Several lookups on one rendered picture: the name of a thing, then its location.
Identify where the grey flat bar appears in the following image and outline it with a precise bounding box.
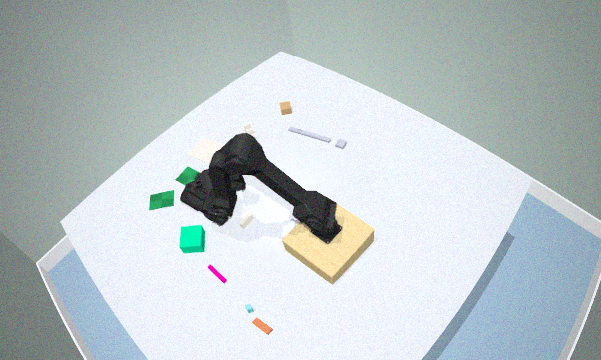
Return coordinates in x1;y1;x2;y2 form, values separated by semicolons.
288;126;332;143

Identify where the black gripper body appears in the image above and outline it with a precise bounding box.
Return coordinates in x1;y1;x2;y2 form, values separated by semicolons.
185;173;246;192

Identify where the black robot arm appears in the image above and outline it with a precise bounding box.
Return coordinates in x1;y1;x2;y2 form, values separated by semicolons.
180;133;342;245

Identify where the magenta flat bar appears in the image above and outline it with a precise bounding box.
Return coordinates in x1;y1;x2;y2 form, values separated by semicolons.
208;265;227;283

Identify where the grey domino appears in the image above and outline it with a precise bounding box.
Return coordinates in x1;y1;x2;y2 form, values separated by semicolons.
335;139;347;149

